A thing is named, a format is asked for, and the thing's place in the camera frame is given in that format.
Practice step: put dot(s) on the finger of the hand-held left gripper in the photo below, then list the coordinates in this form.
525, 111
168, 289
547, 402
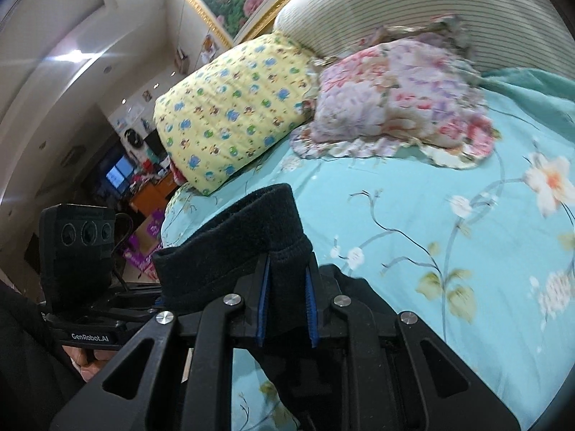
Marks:
150, 305

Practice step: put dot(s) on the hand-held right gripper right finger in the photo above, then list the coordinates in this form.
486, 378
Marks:
312, 309

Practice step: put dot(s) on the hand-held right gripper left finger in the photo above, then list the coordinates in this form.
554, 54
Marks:
264, 305

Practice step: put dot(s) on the black pants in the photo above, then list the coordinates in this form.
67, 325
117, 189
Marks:
251, 229

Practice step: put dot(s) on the person's left forearm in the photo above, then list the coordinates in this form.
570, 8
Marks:
31, 359

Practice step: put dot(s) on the person's left hand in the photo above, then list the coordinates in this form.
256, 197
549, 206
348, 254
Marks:
92, 363

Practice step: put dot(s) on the purple cardboard box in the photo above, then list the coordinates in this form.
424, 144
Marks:
143, 242

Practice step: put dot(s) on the monitor screen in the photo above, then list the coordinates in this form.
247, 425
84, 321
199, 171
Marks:
119, 173

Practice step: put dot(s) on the orange wooden cabinet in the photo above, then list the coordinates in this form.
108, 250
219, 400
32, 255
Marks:
152, 193

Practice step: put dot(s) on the blue floral bedsheet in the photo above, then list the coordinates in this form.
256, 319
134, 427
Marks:
426, 233

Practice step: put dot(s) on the black round fan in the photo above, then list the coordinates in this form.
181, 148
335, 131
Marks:
132, 137

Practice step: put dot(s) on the yellow cartoon print pillow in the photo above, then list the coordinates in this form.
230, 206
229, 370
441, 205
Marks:
233, 112

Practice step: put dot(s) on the pink floral ruffled pillow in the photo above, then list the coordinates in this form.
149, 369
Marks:
395, 94

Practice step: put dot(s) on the wall calendar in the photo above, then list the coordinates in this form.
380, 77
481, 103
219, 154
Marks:
210, 49

